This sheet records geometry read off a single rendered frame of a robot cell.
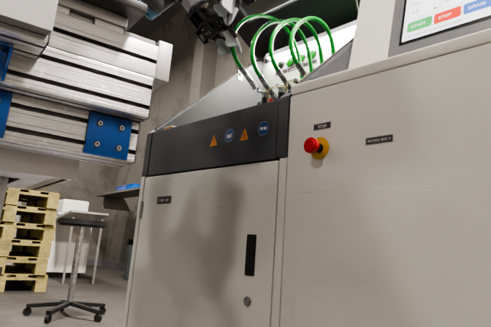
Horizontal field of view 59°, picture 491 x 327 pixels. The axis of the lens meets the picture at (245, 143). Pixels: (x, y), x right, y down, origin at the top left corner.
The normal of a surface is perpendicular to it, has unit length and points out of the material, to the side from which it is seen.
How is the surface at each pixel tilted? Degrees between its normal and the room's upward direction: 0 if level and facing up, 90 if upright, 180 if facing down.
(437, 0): 76
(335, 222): 90
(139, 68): 90
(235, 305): 90
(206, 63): 90
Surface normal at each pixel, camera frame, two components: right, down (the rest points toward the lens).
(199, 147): -0.72, -0.22
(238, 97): 0.69, -0.12
